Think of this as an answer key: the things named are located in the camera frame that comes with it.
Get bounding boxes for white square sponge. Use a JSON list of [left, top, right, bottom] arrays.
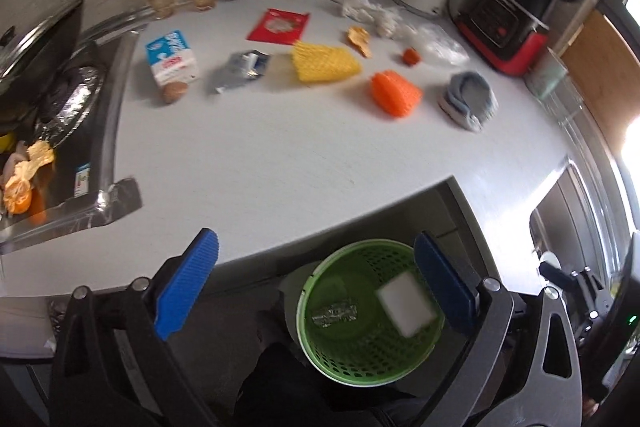
[[376, 271, 437, 338]]

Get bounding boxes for brown egg shell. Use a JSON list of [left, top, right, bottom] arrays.
[[162, 81, 189, 104]]

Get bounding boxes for grey blue cloth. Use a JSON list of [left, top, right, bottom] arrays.
[[438, 70, 499, 133]]

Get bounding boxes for orange foam fruit net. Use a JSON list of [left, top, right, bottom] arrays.
[[370, 70, 422, 118]]

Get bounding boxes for white blue milk carton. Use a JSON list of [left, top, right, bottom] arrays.
[[145, 30, 200, 88]]

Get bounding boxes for silver foil wrapper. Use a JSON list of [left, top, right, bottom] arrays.
[[213, 50, 270, 93]]

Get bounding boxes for small red bottle cap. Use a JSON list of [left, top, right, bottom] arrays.
[[401, 48, 422, 67]]

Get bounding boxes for clear plastic bag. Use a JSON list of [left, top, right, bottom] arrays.
[[400, 23, 470, 66]]

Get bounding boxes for green mesh trash basket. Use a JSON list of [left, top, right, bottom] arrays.
[[295, 239, 445, 388]]

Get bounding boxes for crumpled foil in basket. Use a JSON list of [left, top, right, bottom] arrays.
[[311, 300, 358, 329]]

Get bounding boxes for gas stove top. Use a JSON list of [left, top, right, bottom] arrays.
[[1, 30, 142, 255]]

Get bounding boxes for glass cup with print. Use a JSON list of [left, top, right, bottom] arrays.
[[525, 48, 568, 101]]

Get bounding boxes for orange peels on stove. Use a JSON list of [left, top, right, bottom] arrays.
[[1, 140, 55, 216]]

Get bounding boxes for wooden cutting board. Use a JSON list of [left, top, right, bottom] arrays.
[[562, 10, 639, 155]]

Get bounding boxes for orange peel piece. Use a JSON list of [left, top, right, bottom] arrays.
[[346, 26, 372, 58]]

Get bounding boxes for black wok with lid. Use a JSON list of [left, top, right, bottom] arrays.
[[1, 0, 85, 112]]

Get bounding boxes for red snack packet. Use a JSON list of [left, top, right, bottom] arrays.
[[246, 9, 310, 46]]

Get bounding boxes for crumpled white tissue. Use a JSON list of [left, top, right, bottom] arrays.
[[341, 0, 401, 39]]

